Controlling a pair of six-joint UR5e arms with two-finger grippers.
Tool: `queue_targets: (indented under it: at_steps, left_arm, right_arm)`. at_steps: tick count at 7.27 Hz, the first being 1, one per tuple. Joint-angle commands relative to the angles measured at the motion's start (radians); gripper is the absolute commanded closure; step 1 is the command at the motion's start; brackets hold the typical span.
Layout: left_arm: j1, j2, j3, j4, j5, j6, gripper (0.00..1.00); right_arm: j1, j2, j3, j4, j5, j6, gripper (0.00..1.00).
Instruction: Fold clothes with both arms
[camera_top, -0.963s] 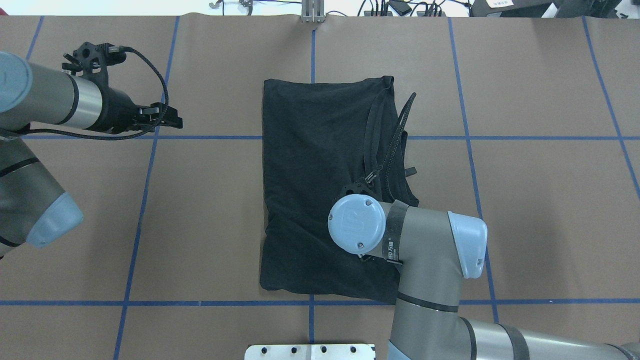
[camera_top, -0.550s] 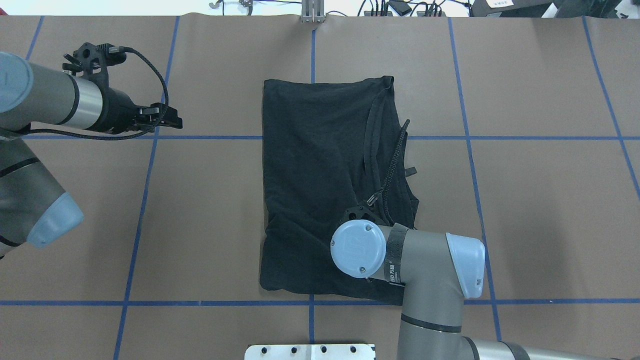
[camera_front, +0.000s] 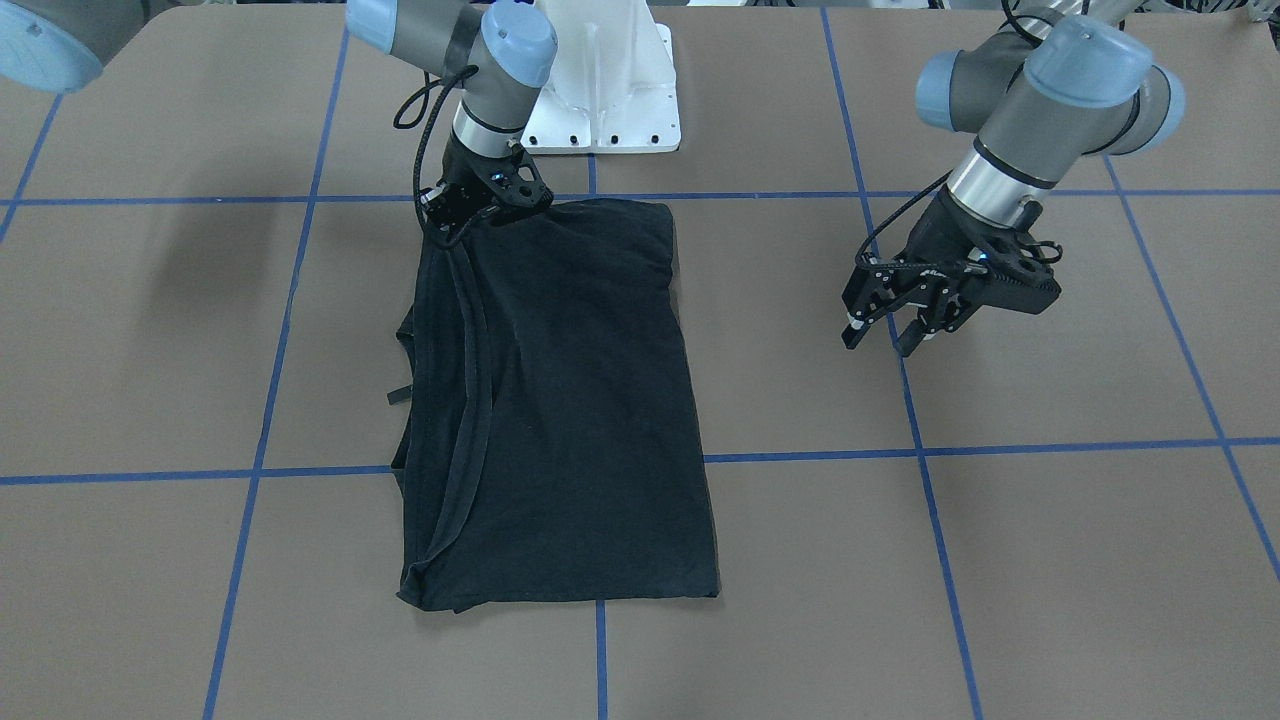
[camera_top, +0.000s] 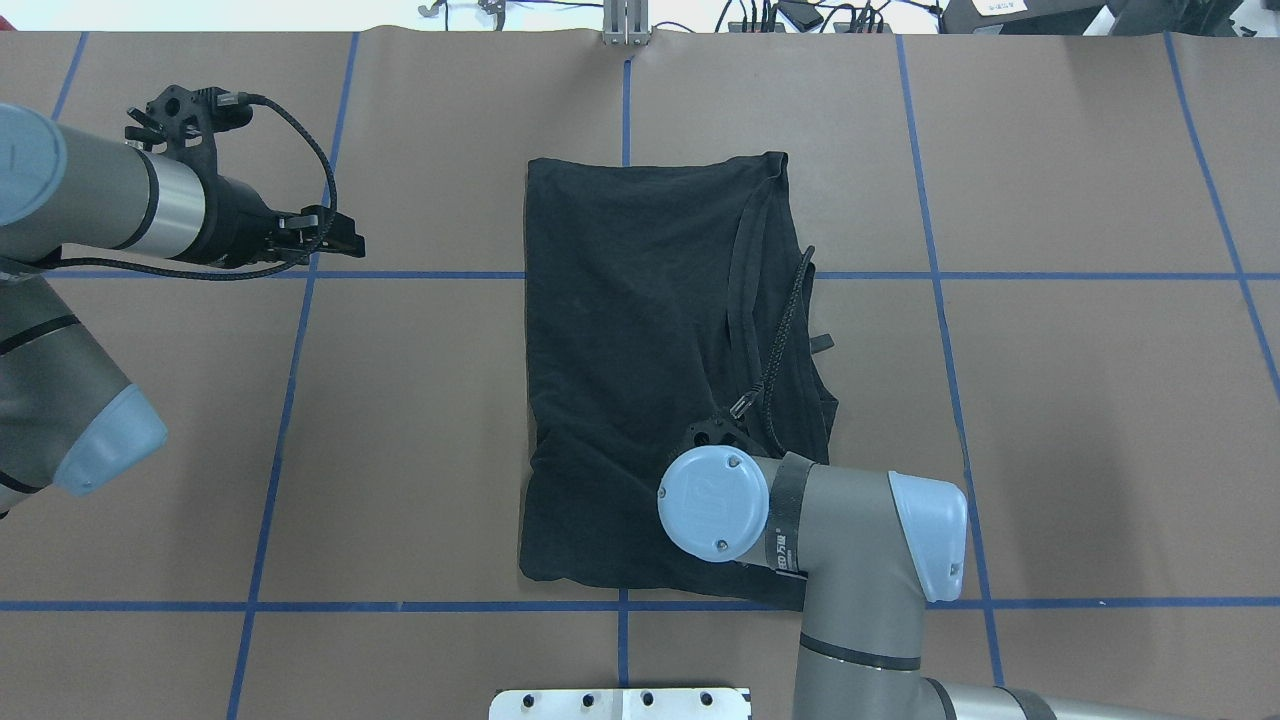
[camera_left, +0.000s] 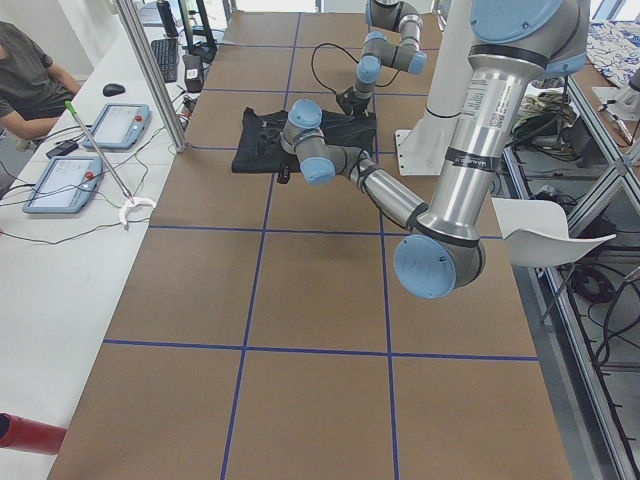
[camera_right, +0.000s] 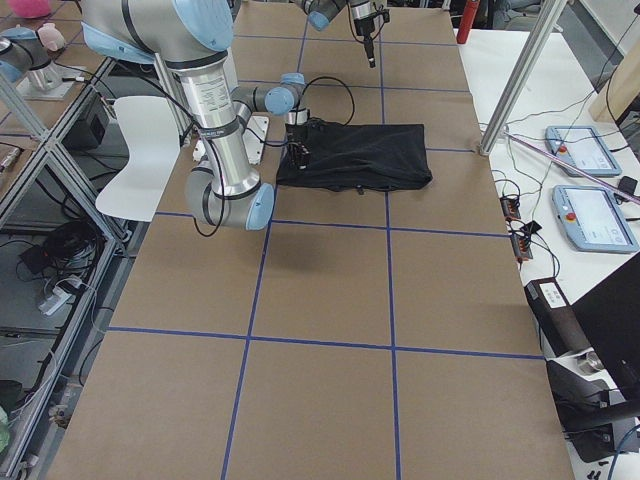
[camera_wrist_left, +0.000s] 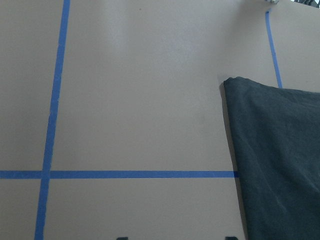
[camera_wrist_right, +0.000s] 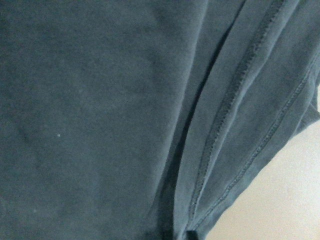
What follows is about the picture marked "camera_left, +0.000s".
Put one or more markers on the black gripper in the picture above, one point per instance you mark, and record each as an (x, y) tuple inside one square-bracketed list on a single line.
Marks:
[(358, 103), (286, 158)]

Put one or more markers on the white plastic chair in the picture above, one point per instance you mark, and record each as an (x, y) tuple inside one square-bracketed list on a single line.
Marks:
[(537, 234)]

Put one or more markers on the black keyboard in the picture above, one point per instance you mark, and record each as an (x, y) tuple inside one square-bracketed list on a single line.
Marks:
[(165, 52)]

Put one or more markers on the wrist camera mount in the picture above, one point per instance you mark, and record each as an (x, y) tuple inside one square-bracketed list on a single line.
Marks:
[(284, 174)]

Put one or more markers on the white reacher grabber stick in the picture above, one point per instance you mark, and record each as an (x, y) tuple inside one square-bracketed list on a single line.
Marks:
[(131, 200)]

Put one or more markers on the black computer mouse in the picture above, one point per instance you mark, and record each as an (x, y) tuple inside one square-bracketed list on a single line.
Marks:
[(113, 89)]

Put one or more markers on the aluminium frame post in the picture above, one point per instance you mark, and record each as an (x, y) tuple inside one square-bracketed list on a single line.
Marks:
[(151, 72)]

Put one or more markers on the black printed t-shirt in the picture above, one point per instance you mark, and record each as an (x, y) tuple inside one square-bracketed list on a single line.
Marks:
[(326, 143)]

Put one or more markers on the seated person grey shirt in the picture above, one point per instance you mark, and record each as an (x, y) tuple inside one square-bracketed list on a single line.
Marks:
[(34, 88)]

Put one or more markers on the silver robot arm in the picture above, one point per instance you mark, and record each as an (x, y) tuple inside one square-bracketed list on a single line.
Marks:
[(513, 43), (377, 52)]

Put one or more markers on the blue teach pendant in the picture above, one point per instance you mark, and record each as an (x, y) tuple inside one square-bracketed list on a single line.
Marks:
[(119, 126), (66, 185)]

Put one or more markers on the red cylinder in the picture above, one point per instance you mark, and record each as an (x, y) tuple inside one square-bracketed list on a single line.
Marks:
[(18, 433)]

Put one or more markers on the near blue teach pendant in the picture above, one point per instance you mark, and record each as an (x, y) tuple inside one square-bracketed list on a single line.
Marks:
[(66, 185)]

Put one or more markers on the far blue teach pendant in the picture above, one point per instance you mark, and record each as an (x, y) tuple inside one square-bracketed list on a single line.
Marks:
[(119, 126)]

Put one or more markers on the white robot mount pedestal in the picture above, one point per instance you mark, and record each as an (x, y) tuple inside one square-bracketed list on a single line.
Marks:
[(421, 150)]

